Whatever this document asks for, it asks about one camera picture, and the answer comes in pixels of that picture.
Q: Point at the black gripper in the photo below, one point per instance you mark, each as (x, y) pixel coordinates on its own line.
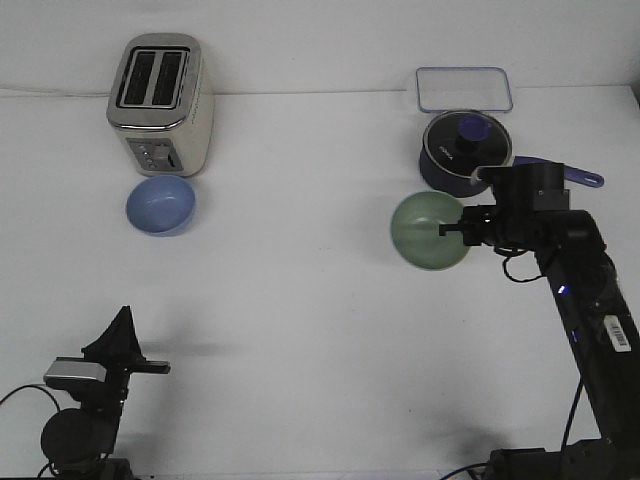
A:
(485, 224)
(118, 350)

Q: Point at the green bowl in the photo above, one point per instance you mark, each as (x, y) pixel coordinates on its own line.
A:
(415, 230)

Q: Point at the blue bowl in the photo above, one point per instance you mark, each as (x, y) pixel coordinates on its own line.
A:
(161, 206)

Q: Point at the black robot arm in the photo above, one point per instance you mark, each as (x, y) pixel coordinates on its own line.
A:
(78, 443)
(604, 340)

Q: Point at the dark blue saucepan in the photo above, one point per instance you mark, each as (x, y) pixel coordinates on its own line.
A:
(456, 186)

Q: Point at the glass pot lid blue knob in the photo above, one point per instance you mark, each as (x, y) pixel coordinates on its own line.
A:
(460, 141)

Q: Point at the clear container lid blue rim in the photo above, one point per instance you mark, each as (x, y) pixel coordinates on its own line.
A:
(484, 88)

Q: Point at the silver two-slot toaster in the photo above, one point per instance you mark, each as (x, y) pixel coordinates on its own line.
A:
(161, 104)

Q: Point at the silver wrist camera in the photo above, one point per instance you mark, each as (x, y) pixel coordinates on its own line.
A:
(526, 188)
(66, 373)

